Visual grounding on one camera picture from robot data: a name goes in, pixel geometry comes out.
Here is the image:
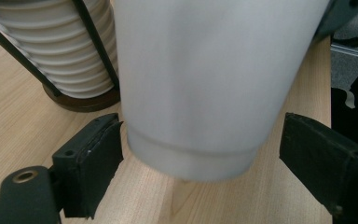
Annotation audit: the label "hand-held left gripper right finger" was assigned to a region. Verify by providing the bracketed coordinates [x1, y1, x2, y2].
[278, 112, 358, 224]

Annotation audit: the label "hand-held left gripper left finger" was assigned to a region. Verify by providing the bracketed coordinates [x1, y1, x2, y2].
[51, 112, 125, 220]

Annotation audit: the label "black wire cup holder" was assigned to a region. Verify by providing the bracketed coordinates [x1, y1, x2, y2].
[0, 0, 122, 113]

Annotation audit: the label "stack of white paper cups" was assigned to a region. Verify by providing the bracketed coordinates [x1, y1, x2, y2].
[0, 0, 119, 100]

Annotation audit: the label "white paper drinking cup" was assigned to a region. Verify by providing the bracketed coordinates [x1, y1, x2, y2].
[113, 0, 331, 183]

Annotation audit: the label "black floor cables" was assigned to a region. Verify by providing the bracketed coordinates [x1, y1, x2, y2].
[331, 31, 358, 49]

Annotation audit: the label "aluminium floor rail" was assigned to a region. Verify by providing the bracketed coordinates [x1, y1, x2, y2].
[330, 41, 358, 61]

